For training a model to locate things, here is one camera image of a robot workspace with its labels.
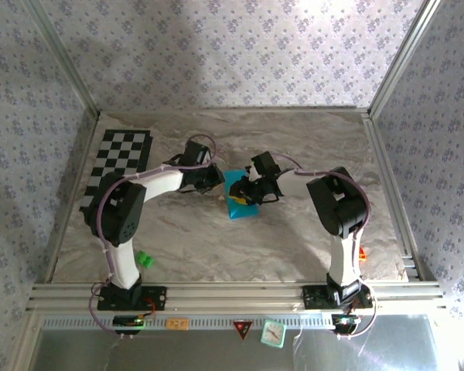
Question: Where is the aluminium left corner post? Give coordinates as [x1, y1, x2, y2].
[21, 0, 101, 119]

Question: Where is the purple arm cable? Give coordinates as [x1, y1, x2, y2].
[270, 153, 380, 341]
[88, 133, 217, 341]

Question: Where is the left controller board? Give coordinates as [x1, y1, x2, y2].
[113, 315, 146, 335]

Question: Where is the right controller board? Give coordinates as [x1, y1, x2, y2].
[331, 313, 360, 335]

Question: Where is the shiny metal sheet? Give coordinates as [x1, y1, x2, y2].
[34, 315, 440, 371]

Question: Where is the black and grey checkerboard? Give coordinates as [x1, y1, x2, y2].
[79, 129, 155, 220]

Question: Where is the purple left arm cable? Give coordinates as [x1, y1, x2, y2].
[88, 133, 217, 341]

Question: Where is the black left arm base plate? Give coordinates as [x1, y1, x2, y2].
[97, 284, 167, 311]

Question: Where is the aluminium right corner post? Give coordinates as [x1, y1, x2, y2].
[367, 0, 444, 119]

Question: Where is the red triangle sticker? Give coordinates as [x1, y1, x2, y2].
[232, 319, 255, 342]

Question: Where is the aluminium right side rail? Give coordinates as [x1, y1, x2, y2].
[361, 110, 426, 281]

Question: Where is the teal blue cloth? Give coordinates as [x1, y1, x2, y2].
[223, 168, 261, 220]

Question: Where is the aluminium left side rail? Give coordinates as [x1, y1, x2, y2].
[42, 111, 101, 283]

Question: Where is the grey slotted cable duct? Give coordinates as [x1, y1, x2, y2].
[42, 313, 336, 329]

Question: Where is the mint green square clock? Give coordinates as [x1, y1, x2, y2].
[260, 319, 286, 349]

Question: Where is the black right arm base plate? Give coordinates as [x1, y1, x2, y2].
[302, 284, 374, 310]

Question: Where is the controller board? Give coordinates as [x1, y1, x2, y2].
[113, 315, 146, 335]
[331, 313, 360, 335]

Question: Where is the green toy block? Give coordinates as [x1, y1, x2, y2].
[135, 250, 155, 269]

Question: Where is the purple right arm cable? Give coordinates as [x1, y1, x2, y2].
[270, 153, 380, 341]

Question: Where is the aluminium corner post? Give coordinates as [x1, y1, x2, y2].
[367, 0, 444, 119]
[21, 0, 101, 119]

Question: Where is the aluminium front frame rail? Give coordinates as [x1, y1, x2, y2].
[26, 281, 448, 312]

